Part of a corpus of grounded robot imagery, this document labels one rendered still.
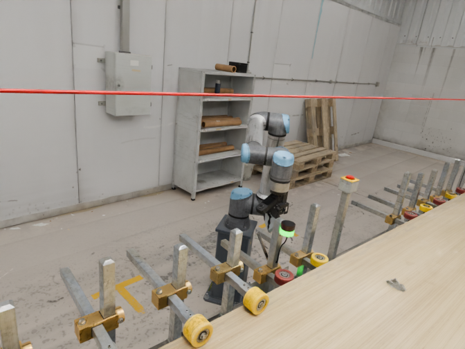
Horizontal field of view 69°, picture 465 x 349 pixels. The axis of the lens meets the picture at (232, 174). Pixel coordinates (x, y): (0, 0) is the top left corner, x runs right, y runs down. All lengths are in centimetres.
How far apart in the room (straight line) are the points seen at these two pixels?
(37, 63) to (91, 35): 56
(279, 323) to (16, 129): 291
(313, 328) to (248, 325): 23
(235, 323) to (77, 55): 297
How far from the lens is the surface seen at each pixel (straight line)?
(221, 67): 442
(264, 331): 125
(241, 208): 235
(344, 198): 187
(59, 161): 377
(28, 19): 353
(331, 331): 132
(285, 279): 148
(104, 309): 114
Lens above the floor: 175
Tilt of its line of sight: 19 degrees down
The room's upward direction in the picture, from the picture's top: 7 degrees clockwise
